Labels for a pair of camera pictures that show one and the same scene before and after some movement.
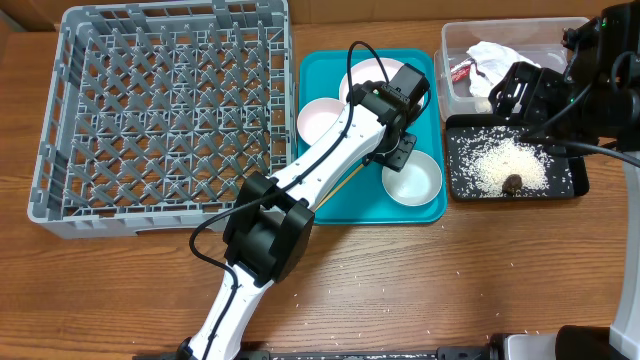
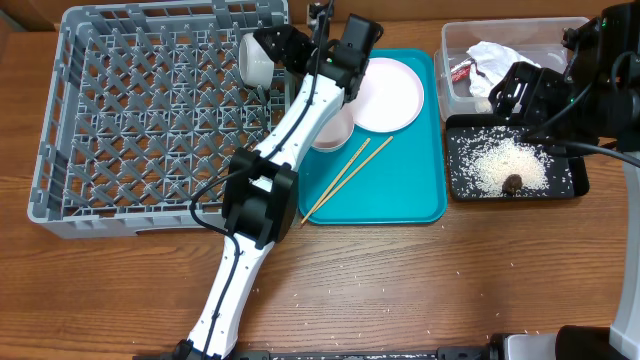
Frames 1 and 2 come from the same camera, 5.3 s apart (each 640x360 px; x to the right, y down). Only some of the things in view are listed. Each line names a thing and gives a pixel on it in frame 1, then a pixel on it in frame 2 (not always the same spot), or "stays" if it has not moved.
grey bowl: x=418 y=183 to x=256 y=63
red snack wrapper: x=460 y=70 stays
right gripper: x=509 y=93 stays
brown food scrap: x=512 y=185 stays
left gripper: x=399 y=157 to x=289 y=38
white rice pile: x=481 y=158 stays
